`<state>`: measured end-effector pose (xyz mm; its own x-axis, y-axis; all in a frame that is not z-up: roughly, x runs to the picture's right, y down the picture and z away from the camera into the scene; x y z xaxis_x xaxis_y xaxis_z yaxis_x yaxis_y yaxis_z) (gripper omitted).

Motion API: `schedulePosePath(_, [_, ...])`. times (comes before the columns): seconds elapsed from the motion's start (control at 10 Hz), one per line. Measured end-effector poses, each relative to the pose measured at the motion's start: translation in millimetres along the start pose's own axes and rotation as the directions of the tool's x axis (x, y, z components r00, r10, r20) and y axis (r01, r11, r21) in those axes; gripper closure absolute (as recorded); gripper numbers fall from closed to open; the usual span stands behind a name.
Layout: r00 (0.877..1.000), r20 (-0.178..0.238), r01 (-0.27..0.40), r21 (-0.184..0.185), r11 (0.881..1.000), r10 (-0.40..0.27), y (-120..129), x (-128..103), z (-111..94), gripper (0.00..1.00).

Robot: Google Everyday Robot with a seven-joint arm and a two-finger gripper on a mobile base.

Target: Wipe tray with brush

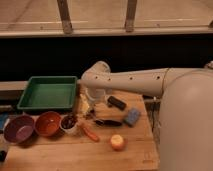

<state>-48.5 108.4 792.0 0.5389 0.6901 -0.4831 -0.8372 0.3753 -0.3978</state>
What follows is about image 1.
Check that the orange bowl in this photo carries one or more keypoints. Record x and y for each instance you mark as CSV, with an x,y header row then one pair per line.
x,y
48,124

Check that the wooden cutting board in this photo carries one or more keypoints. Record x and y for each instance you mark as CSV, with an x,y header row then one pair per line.
x,y
78,153

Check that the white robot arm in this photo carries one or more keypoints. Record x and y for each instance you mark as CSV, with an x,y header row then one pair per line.
x,y
185,114

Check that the yellow apple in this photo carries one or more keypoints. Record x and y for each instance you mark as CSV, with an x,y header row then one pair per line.
x,y
117,142

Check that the orange carrot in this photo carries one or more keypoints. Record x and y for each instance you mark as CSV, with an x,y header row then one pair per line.
x,y
89,133

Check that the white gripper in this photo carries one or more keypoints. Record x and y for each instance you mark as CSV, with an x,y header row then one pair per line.
x,y
93,94

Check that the green plastic tray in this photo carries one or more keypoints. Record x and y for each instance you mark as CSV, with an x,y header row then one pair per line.
x,y
49,93

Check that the metal rail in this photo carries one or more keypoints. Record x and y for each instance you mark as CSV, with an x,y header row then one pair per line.
x,y
10,93

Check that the blue object at left edge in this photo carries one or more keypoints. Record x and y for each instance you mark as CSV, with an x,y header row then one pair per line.
x,y
3,119

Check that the right wooden post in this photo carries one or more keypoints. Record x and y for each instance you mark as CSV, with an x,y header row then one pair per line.
x,y
130,15

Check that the left wooden post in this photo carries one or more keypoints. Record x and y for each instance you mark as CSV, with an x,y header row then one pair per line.
x,y
65,16

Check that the purple bowl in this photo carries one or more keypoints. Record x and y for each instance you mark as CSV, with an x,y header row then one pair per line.
x,y
19,129

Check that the blue sponge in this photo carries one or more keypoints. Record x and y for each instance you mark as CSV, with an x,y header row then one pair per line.
x,y
132,117

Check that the white cup with dark contents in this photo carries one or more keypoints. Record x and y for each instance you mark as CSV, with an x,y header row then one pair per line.
x,y
69,124

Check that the wooden post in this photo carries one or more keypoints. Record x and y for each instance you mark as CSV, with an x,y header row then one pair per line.
x,y
65,16
130,15

